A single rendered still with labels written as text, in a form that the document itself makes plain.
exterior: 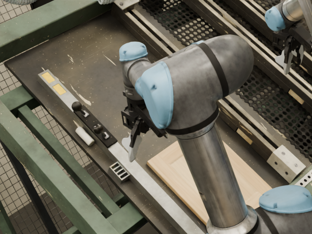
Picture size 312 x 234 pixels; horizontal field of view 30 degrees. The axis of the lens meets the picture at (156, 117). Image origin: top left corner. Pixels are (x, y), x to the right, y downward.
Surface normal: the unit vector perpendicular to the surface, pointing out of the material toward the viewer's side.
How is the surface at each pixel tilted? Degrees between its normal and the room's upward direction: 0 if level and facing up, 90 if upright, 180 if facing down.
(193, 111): 103
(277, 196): 8
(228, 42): 46
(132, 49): 28
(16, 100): 53
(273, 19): 90
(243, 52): 78
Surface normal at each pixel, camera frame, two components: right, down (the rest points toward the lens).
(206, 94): 0.36, 0.48
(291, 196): -0.29, -0.94
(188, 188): 0.21, -0.58
